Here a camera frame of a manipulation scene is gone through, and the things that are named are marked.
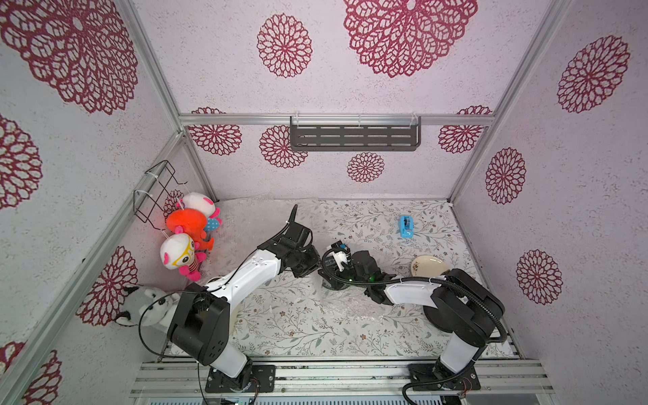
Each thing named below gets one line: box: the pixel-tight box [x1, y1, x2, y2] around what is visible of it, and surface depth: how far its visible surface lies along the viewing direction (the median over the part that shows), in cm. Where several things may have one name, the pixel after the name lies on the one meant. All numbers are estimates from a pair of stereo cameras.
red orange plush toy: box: [166, 208, 215, 251], surface depth 91 cm
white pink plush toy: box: [177, 191, 223, 232], surface depth 97 cm
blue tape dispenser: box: [399, 215, 415, 239], surface depth 111 cm
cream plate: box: [410, 254, 450, 277], surface depth 100 cm
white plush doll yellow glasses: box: [160, 232, 207, 281], surface depth 83 cm
